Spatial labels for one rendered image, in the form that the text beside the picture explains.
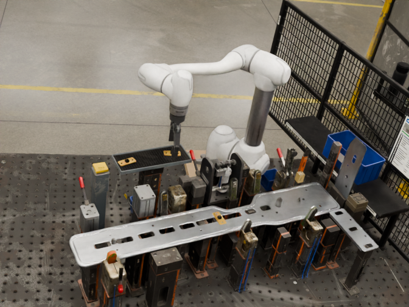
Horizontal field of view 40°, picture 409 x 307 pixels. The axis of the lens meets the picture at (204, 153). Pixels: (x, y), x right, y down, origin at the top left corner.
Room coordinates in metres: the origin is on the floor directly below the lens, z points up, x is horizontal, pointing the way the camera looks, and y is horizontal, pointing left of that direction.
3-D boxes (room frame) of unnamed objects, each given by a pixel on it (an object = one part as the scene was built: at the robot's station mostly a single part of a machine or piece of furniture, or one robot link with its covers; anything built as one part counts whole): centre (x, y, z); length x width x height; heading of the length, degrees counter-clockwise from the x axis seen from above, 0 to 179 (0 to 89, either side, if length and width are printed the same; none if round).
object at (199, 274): (1.99, -0.06, 0.84); 0.17 x 0.06 x 0.29; 32
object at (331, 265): (2.19, -0.76, 0.84); 0.11 x 0.06 x 0.29; 32
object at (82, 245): (2.01, -0.11, 1.00); 1.38 x 0.22 x 0.02; 122
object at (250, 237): (1.92, -0.27, 0.87); 0.12 x 0.09 x 0.35; 32
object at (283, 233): (2.03, -0.45, 0.84); 0.11 x 0.08 x 0.29; 32
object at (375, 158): (2.63, -0.81, 1.10); 0.30 x 0.17 x 0.13; 37
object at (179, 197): (2.08, 0.09, 0.89); 0.13 x 0.11 x 0.38; 32
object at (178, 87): (2.26, 0.17, 1.54); 0.13 x 0.11 x 0.16; 62
